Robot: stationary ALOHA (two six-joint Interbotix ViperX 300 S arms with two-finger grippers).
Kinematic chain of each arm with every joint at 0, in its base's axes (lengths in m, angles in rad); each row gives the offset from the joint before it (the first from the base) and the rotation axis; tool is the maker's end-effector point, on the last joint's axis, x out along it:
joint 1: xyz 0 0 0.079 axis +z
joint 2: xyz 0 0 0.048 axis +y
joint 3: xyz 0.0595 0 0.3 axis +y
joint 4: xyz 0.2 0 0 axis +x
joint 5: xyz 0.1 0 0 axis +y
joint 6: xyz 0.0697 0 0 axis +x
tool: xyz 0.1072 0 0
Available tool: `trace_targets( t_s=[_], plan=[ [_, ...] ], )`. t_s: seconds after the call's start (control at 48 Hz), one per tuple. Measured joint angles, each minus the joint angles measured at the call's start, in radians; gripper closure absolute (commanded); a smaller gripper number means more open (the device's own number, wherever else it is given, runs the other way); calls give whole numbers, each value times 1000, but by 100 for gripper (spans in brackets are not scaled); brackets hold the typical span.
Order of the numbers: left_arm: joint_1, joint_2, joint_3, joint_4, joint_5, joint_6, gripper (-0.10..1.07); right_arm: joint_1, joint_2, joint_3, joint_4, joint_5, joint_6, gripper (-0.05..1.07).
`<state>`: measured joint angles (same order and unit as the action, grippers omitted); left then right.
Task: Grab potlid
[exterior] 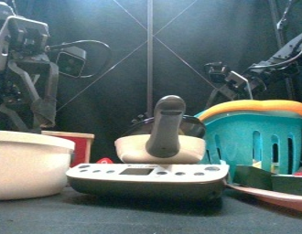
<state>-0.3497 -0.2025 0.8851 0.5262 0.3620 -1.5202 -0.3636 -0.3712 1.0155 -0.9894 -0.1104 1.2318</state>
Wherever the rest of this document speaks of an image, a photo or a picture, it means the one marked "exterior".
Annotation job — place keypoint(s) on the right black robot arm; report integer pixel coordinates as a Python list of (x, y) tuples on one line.
[(284, 55)]

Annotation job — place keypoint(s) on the orange yellow foam piece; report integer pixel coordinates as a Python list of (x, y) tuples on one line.
[(254, 106)]

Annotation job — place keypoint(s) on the dark pot lid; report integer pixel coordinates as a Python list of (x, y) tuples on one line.
[(193, 126)]

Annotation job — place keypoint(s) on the black wrist webcam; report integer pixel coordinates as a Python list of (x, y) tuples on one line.
[(71, 62)]

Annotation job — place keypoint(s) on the teal plastic basket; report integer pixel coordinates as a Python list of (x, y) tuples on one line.
[(238, 137)]

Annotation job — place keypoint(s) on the red box with wooden rim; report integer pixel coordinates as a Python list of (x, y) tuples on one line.
[(81, 149)]

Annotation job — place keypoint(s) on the white plastic bowl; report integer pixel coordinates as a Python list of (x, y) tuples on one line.
[(30, 166)]

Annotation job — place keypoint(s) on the small red toy piece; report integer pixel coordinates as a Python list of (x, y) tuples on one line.
[(104, 160)]

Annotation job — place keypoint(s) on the dark green box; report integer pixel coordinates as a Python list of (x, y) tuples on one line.
[(254, 178)]

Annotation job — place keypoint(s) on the white kitchen scale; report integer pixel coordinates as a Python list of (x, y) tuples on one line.
[(148, 182)]

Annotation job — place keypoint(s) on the plate with green blocks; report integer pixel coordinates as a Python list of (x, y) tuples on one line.
[(275, 198)]

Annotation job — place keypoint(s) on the slanted black frame pole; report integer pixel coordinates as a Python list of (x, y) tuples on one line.
[(280, 33)]

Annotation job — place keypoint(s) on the vertical metal frame pole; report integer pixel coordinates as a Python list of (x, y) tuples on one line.
[(149, 61)]

